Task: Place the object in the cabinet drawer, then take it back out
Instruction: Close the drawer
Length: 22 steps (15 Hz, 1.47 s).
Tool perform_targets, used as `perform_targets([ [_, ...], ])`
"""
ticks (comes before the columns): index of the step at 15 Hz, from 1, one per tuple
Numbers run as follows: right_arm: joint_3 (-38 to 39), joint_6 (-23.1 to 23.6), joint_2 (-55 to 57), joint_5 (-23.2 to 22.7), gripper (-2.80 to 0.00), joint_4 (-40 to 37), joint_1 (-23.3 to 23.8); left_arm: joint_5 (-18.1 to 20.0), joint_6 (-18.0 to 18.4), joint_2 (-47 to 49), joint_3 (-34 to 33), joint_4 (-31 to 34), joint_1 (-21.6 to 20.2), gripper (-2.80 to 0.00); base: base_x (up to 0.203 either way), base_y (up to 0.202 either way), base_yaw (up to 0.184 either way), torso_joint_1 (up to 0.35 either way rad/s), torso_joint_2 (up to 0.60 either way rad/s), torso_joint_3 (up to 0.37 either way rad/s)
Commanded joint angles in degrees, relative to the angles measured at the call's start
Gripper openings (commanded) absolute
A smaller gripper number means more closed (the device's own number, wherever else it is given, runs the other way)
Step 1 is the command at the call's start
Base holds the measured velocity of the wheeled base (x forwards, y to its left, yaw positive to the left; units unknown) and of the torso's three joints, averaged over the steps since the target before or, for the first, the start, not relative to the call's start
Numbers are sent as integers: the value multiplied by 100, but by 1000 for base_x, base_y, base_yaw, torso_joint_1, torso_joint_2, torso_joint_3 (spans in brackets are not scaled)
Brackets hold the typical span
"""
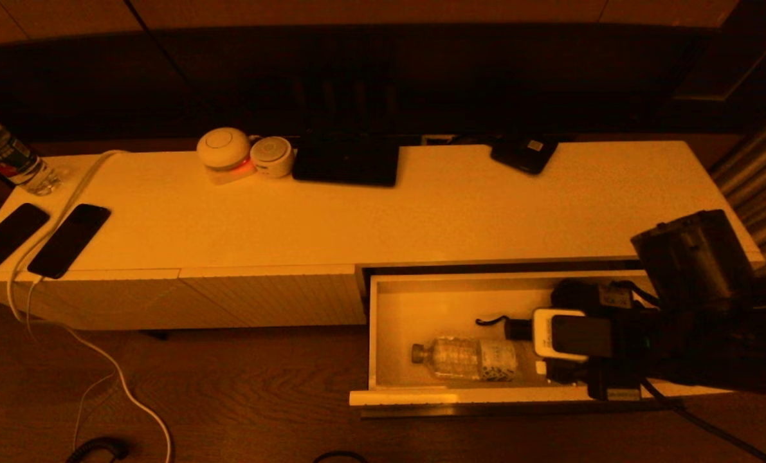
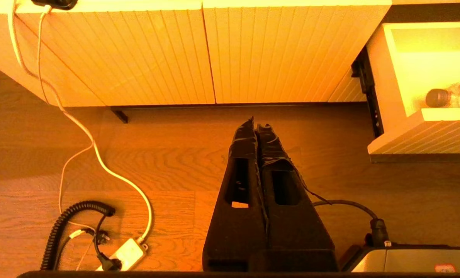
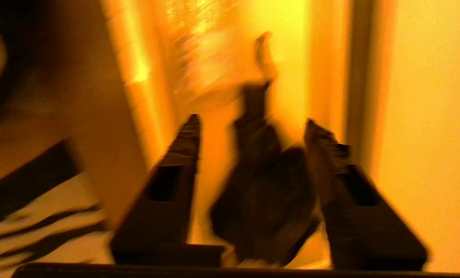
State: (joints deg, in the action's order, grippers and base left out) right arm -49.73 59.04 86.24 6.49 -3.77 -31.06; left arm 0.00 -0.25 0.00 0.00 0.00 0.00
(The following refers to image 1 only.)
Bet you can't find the black umbrella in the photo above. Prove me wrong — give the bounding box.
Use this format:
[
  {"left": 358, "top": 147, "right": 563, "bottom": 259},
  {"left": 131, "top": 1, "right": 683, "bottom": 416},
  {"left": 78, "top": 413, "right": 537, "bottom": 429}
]
[{"left": 476, "top": 278, "right": 634, "bottom": 343}]

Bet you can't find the clear plastic water bottle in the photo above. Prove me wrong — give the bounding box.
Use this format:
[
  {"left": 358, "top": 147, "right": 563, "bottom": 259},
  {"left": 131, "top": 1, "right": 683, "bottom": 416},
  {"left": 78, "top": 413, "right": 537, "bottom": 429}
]
[{"left": 411, "top": 336, "right": 529, "bottom": 384}]

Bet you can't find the white cabinet drawer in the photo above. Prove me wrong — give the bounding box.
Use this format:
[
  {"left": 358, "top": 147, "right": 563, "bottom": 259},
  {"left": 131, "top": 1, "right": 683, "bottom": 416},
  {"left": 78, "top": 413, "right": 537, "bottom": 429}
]
[{"left": 349, "top": 270, "right": 760, "bottom": 419}]

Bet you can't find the white low cabinet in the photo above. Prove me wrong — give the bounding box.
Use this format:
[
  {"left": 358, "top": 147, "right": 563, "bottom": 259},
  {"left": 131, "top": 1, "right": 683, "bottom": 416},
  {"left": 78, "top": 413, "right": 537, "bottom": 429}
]
[{"left": 0, "top": 140, "right": 764, "bottom": 332}]

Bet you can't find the small black labelled device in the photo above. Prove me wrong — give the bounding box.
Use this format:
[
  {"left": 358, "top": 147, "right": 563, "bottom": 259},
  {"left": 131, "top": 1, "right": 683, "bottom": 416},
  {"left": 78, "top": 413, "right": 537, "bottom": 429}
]
[{"left": 491, "top": 133, "right": 558, "bottom": 176}]

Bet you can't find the grey curtain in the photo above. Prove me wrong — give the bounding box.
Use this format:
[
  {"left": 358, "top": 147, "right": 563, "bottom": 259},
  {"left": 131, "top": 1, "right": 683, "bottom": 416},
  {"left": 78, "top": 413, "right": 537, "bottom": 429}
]
[{"left": 709, "top": 103, "right": 766, "bottom": 278}]

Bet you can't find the black router box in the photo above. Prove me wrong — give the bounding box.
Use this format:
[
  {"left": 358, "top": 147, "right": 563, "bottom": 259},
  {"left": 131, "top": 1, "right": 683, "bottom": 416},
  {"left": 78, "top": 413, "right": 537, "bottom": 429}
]
[{"left": 291, "top": 132, "right": 400, "bottom": 188}]

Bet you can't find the small round white speaker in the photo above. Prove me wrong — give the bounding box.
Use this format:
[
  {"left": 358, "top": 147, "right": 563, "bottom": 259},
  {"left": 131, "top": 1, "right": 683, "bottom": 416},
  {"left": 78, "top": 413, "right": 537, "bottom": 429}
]
[{"left": 250, "top": 136, "right": 295, "bottom": 179}]

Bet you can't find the large round white device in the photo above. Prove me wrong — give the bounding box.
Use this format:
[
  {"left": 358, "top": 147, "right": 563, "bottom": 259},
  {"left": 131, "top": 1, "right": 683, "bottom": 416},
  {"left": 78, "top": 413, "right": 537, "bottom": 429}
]
[{"left": 196, "top": 127, "right": 256, "bottom": 186}]

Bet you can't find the black smartphone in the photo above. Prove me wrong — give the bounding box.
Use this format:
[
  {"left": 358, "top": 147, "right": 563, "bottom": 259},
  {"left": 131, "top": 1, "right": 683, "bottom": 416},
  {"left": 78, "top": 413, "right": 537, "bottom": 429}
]
[
  {"left": 0, "top": 203, "right": 51, "bottom": 281},
  {"left": 27, "top": 204, "right": 112, "bottom": 280}
]

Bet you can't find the labelled plastic water bottle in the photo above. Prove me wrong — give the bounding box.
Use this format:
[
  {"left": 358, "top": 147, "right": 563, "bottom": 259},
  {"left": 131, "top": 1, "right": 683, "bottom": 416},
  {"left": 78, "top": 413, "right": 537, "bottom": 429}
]
[{"left": 0, "top": 106, "right": 63, "bottom": 197}]

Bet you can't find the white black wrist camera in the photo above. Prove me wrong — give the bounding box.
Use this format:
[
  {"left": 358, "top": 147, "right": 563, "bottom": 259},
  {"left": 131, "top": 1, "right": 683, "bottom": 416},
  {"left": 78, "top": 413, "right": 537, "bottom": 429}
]
[{"left": 532, "top": 308, "right": 615, "bottom": 363}]

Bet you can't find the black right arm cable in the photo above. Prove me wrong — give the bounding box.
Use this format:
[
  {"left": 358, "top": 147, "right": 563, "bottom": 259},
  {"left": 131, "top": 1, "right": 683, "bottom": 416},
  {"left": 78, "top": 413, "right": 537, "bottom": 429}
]
[{"left": 640, "top": 379, "right": 766, "bottom": 463}]

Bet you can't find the black coiled cable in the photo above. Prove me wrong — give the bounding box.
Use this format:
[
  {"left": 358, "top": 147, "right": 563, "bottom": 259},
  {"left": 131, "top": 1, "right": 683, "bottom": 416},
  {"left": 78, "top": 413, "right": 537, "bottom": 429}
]
[{"left": 66, "top": 437, "right": 129, "bottom": 463}]

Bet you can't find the thick white cable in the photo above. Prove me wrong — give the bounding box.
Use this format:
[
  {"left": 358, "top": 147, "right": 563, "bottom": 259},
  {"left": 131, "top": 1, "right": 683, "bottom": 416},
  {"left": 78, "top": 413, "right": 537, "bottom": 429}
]
[{"left": 6, "top": 150, "right": 173, "bottom": 463}]

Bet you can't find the thin white cable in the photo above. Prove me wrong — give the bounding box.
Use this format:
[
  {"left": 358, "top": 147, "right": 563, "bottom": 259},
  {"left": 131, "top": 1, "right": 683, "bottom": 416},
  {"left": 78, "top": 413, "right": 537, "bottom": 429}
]
[{"left": 26, "top": 275, "right": 116, "bottom": 451}]

